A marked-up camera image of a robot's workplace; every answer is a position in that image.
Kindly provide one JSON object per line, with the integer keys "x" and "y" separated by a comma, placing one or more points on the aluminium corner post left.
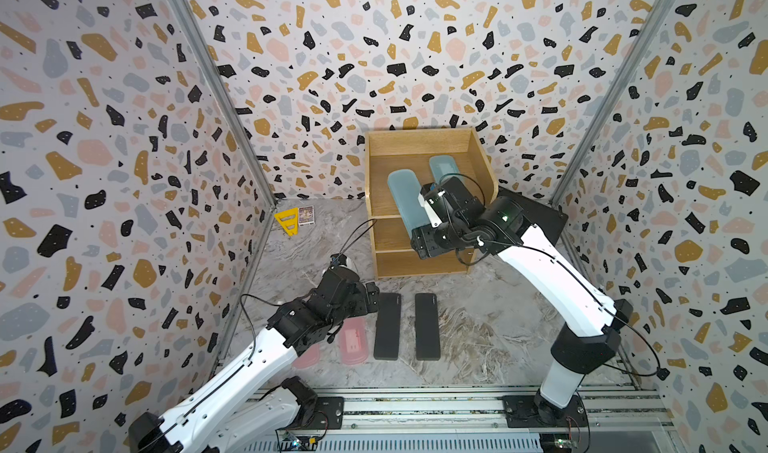
{"x": 213, "y": 79}

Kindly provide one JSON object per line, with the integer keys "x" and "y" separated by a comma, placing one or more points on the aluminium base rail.
{"x": 463, "y": 419}

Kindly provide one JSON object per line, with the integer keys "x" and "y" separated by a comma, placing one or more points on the black pencil case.
{"x": 427, "y": 331}
{"x": 387, "y": 333}

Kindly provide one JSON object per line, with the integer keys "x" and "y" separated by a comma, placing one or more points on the black aluminium briefcase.
{"x": 551, "y": 220}

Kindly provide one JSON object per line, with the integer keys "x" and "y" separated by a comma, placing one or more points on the wooden three-tier shelf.
{"x": 391, "y": 150}

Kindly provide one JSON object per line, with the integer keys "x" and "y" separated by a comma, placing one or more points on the pink pencil case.
{"x": 353, "y": 341}
{"x": 309, "y": 358}

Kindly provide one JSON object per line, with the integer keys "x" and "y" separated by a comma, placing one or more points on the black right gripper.
{"x": 424, "y": 240}

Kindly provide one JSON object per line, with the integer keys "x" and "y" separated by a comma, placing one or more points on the aluminium corner post right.
{"x": 621, "y": 81}

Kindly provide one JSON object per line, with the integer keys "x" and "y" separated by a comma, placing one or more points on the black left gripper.
{"x": 364, "y": 307}

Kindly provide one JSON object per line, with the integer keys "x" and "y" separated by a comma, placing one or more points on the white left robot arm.
{"x": 221, "y": 416}

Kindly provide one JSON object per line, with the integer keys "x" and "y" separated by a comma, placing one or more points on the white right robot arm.
{"x": 591, "y": 334}

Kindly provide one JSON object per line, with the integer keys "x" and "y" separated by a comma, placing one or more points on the translucent blue pencil case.
{"x": 443, "y": 167}
{"x": 405, "y": 189}

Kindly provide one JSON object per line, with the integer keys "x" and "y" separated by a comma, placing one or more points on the yellow triangular object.
{"x": 288, "y": 220}

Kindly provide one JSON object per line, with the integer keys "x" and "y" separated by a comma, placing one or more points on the aluminium corner post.
{"x": 621, "y": 81}
{"x": 213, "y": 79}

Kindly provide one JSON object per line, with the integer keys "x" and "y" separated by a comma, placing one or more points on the small card box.
{"x": 306, "y": 215}

